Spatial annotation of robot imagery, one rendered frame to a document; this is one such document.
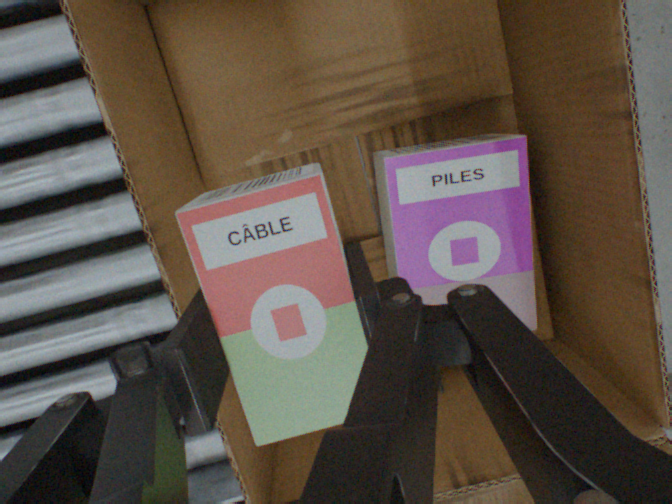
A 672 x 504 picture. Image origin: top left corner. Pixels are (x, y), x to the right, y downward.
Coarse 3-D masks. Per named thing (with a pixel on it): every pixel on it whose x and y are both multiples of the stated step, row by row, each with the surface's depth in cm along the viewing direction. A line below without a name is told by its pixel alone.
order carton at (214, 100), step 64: (64, 0) 27; (128, 0) 38; (192, 0) 42; (256, 0) 42; (320, 0) 43; (384, 0) 43; (448, 0) 43; (512, 0) 41; (576, 0) 33; (128, 64) 34; (192, 64) 43; (256, 64) 44; (320, 64) 44; (384, 64) 44; (448, 64) 44; (512, 64) 44; (576, 64) 34; (128, 128) 31; (192, 128) 44; (256, 128) 45; (320, 128) 45; (384, 128) 46; (448, 128) 46; (512, 128) 46; (576, 128) 37; (192, 192) 42; (576, 192) 39; (640, 192) 31; (384, 256) 48; (576, 256) 42; (640, 256) 33; (576, 320) 45; (640, 320) 35; (448, 384) 48; (640, 384) 37; (256, 448) 40; (448, 448) 40
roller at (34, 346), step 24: (96, 312) 64; (120, 312) 63; (144, 312) 63; (168, 312) 63; (0, 336) 65; (24, 336) 64; (48, 336) 63; (72, 336) 63; (96, 336) 63; (120, 336) 64; (144, 336) 65; (0, 360) 63; (24, 360) 64; (48, 360) 64
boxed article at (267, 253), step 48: (240, 192) 19; (288, 192) 19; (192, 240) 19; (240, 240) 19; (288, 240) 19; (336, 240) 19; (240, 288) 19; (288, 288) 19; (336, 288) 20; (240, 336) 20; (288, 336) 20; (336, 336) 20; (240, 384) 20; (288, 384) 20; (336, 384) 20; (288, 432) 21
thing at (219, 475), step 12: (192, 468) 71; (204, 468) 70; (216, 468) 69; (228, 468) 69; (192, 480) 68; (204, 480) 68; (216, 480) 67; (228, 480) 66; (192, 492) 66; (204, 492) 65; (216, 492) 65; (228, 492) 64; (240, 492) 63
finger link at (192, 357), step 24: (192, 312) 19; (168, 336) 17; (192, 336) 17; (216, 336) 20; (168, 360) 16; (192, 360) 16; (216, 360) 19; (192, 384) 16; (216, 384) 18; (192, 408) 16; (216, 408) 17; (192, 432) 16
